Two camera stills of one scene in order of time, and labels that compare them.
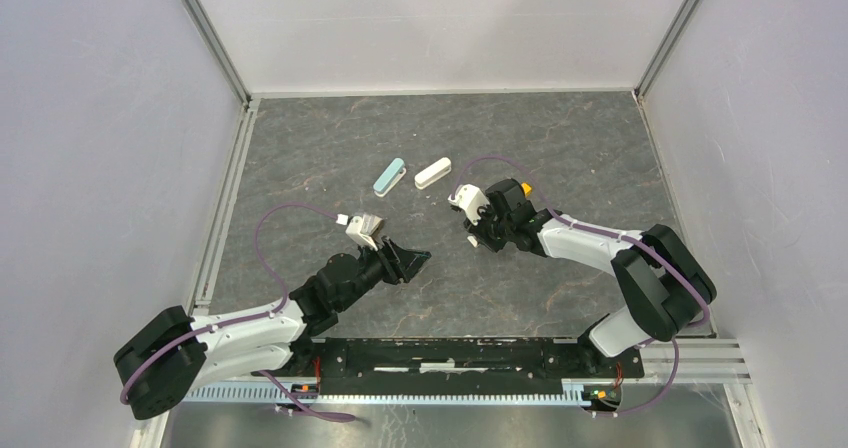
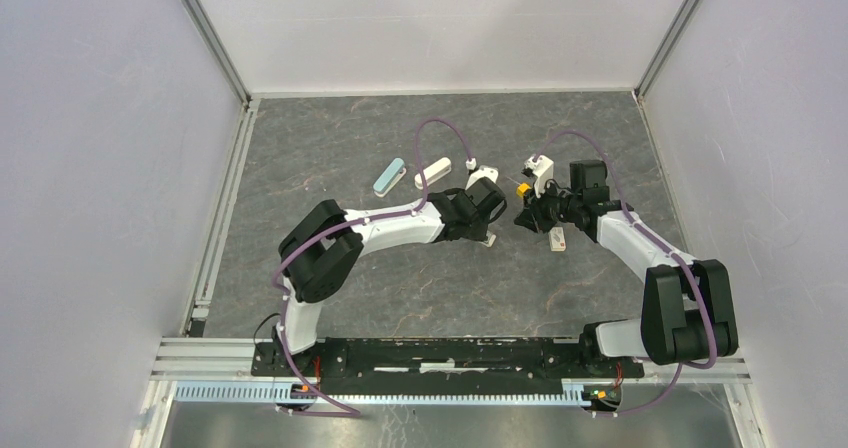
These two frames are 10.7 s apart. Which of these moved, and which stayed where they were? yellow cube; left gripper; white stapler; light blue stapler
Moved: left gripper
Stayed: light blue stapler; white stapler; yellow cube
